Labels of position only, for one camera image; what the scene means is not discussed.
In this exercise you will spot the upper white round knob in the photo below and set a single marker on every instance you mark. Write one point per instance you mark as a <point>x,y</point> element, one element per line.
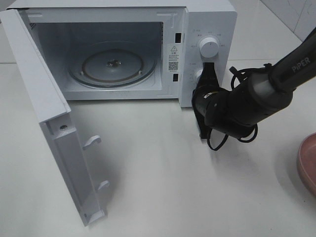
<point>208,47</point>

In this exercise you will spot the white round knob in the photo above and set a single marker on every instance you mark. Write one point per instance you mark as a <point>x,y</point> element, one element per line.
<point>196,77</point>
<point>208,47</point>

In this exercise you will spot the pink round plate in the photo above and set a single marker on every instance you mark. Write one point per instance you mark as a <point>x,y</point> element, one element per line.
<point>306,163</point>

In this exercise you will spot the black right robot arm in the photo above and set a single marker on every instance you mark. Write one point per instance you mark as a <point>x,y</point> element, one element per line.
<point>261,92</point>

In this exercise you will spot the white microwave oven body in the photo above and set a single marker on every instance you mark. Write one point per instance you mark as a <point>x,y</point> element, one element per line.
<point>168,30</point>

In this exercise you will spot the lower white round knob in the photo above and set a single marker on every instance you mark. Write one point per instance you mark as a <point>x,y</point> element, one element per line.
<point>196,77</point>

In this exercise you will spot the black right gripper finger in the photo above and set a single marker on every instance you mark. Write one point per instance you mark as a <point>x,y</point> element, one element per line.
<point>208,75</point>

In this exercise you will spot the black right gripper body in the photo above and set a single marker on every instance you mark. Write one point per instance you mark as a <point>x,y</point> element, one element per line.
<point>200,100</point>

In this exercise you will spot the glass microwave turntable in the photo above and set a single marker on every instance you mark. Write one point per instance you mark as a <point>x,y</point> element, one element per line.
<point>111,68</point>

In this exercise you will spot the white microwave door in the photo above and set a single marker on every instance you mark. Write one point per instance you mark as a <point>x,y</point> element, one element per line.
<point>53,113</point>

